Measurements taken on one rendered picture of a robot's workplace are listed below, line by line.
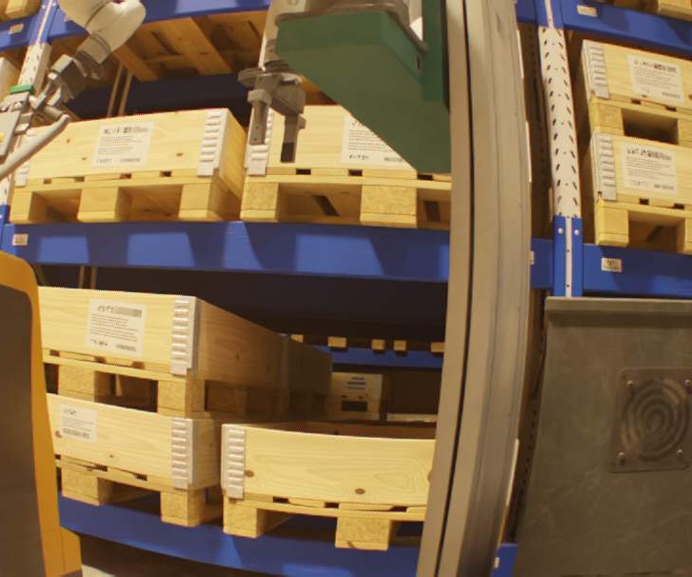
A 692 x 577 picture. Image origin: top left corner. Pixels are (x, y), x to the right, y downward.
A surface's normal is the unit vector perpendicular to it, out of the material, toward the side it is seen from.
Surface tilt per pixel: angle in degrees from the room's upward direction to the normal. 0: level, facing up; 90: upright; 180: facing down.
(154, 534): 90
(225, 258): 90
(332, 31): 90
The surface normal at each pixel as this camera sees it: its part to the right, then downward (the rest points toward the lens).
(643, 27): -0.14, -0.13
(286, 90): 0.93, 0.03
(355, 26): -0.36, -0.14
